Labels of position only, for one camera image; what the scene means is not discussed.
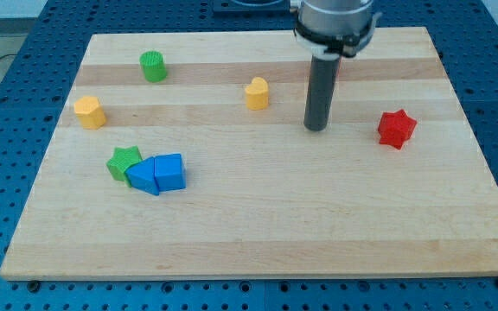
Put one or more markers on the yellow hexagon block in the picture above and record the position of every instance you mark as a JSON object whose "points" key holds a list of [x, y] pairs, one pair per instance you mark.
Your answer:
{"points": [[89, 112]]}

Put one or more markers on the green cylinder block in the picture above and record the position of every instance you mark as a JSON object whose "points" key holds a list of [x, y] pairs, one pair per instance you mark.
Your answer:
{"points": [[153, 66]]}

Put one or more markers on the yellow heart block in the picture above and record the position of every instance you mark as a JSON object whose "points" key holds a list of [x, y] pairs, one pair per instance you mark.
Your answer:
{"points": [[257, 94]]}

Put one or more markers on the light wooden board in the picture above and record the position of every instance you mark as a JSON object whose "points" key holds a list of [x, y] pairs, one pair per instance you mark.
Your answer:
{"points": [[264, 197]]}

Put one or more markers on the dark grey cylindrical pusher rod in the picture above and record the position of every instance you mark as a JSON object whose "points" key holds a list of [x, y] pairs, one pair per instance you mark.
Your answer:
{"points": [[320, 92]]}

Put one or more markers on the green star block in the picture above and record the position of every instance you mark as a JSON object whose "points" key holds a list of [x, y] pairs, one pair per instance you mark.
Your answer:
{"points": [[122, 159]]}

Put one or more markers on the blue pentagon block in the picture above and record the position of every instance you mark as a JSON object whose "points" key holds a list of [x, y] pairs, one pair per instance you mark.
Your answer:
{"points": [[169, 172]]}

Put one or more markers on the red star block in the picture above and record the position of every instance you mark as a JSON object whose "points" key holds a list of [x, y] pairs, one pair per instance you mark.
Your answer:
{"points": [[395, 128]]}

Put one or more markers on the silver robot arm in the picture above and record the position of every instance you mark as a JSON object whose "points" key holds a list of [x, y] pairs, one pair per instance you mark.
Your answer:
{"points": [[331, 29]]}

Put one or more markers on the blue triangle block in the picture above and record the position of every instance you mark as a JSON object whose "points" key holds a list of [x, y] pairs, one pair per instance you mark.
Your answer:
{"points": [[141, 176]]}

